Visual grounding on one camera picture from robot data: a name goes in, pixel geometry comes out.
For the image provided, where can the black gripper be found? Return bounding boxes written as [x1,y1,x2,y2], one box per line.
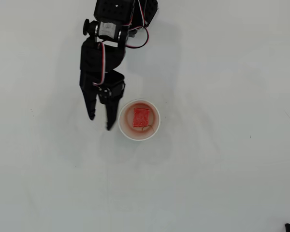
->
[79,69,126,131]

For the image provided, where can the red foam cube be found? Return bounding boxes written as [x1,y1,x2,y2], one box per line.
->
[132,108,151,128]

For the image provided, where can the red white black looped cable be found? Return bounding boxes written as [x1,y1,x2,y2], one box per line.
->
[125,0,150,48]

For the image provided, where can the tan paper cup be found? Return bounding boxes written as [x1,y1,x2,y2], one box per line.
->
[118,99,161,141]

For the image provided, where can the red white black gripper cable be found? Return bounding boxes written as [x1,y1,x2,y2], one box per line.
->
[92,42,107,87]

